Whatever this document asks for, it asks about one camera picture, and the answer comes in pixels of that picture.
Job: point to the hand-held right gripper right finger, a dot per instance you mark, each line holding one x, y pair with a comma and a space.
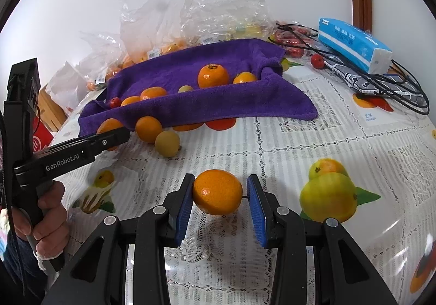
257, 214

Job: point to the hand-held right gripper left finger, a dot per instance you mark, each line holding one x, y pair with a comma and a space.
185, 211

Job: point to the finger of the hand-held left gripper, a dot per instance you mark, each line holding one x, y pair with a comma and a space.
109, 141

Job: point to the purple towel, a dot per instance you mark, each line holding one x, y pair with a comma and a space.
238, 103

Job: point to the person's left hand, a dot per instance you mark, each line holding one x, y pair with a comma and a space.
51, 226

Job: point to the red box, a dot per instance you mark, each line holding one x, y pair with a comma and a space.
42, 136

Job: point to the small red fruit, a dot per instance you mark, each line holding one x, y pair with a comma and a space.
115, 102
317, 60

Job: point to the white plastic bag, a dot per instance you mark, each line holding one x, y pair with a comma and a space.
68, 83

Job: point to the lace pattern fruit print tablecloth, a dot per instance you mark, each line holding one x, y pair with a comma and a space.
306, 141

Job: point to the small clear bag with oranges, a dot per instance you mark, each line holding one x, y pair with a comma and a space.
102, 52

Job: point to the orange with green stem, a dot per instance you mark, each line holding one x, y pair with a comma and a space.
213, 76

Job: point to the large clear bag with oranges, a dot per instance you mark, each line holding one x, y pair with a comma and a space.
150, 11

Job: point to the black and white patterned pouch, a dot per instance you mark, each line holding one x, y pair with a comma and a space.
368, 81

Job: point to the clear bag of red fruit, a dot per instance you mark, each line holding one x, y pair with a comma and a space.
293, 39

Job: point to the blue tissue pack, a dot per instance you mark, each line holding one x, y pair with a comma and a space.
354, 44

